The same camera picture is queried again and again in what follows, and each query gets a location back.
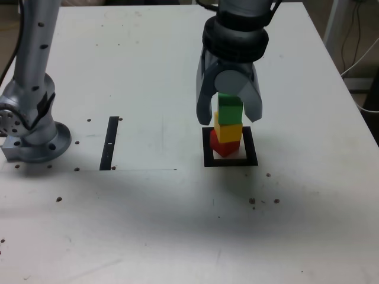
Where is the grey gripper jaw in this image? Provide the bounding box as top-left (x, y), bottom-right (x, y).
top-left (214, 63), bottom-right (264, 123)
top-left (195, 46), bottom-right (222, 126)

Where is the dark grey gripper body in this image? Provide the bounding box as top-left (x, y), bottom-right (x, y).
top-left (206, 51), bottom-right (255, 75)

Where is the green cube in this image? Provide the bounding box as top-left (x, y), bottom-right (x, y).
top-left (217, 92), bottom-right (243, 126)

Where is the yellow cube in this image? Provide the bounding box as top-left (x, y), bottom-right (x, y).
top-left (213, 111), bottom-right (242, 144)

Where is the red cube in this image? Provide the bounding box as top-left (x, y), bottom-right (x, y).
top-left (209, 130), bottom-right (240, 158)

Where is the black tape square outline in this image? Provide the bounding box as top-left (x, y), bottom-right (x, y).
top-left (201, 126), bottom-right (259, 167)

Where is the black tape strip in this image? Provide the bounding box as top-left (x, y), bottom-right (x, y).
top-left (99, 116), bottom-right (120, 172)

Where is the thin black cable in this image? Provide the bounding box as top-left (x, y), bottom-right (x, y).
top-left (340, 1), bottom-right (357, 71)
top-left (352, 1), bottom-right (363, 65)

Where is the white metal post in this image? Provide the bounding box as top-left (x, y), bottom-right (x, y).
top-left (323, 0), bottom-right (341, 51)

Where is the white cable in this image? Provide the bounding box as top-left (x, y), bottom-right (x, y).
top-left (340, 38), bottom-right (379, 78)
top-left (354, 94), bottom-right (379, 114)

